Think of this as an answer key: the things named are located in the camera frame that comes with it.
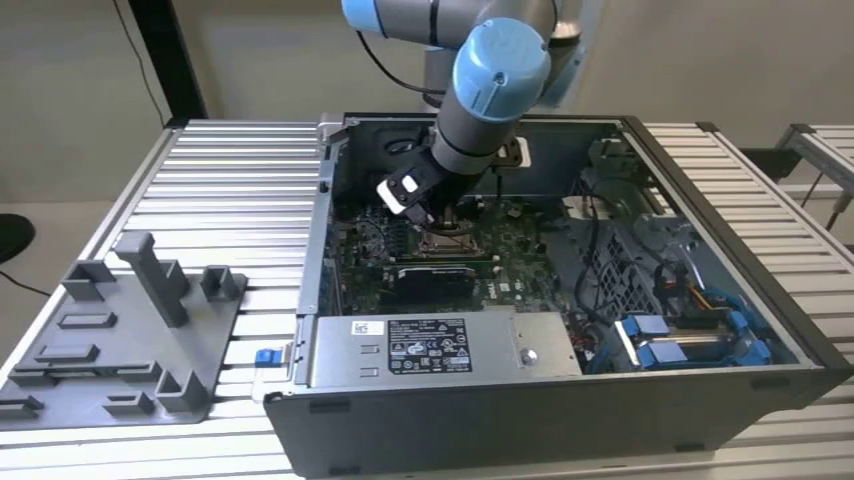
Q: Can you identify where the CPU socket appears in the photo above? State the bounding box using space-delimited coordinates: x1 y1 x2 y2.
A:
412 222 482 257

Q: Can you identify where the black RAM slot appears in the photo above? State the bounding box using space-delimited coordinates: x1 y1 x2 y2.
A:
393 257 500 266
393 252 500 260

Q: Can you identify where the black graphics card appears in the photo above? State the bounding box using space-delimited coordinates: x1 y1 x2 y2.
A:
378 264 498 306

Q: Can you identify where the green motherboard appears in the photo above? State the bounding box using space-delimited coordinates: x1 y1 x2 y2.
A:
324 197 578 317

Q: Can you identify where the grey metal drive cage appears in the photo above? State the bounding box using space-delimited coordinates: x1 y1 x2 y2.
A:
538 194 708 321

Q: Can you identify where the grey plastic drive latch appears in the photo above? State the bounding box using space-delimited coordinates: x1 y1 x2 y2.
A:
584 135 639 177

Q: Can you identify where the silver power supply unit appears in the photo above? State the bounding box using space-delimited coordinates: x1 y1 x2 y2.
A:
306 312 582 390

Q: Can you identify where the black open PC case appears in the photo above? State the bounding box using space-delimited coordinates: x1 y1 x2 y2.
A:
262 110 854 479

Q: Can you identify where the black box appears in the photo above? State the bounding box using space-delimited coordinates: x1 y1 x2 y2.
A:
739 148 801 184

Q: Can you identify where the black round seat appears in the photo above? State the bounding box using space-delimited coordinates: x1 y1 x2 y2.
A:
0 213 35 264

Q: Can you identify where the grey parts rack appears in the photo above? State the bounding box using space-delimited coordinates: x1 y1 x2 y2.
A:
0 230 249 432

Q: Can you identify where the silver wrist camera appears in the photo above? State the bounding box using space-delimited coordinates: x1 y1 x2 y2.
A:
374 159 438 231

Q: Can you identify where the black case cable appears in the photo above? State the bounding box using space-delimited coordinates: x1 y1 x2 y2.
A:
569 179 605 321

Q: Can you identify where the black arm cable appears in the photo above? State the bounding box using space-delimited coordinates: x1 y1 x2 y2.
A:
356 29 445 109

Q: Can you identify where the orange yellow wire bundle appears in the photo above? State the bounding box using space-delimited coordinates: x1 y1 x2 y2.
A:
685 284 732 314

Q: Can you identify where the black upright post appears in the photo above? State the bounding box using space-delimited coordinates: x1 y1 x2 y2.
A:
126 0 208 121

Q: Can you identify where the thin black wall cable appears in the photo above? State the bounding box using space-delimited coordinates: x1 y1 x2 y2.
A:
111 0 167 129

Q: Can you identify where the aluminium side table frame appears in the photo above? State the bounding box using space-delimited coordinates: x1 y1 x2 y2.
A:
776 122 854 201

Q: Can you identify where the black floor cable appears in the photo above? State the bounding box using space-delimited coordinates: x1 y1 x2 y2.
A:
0 269 53 297

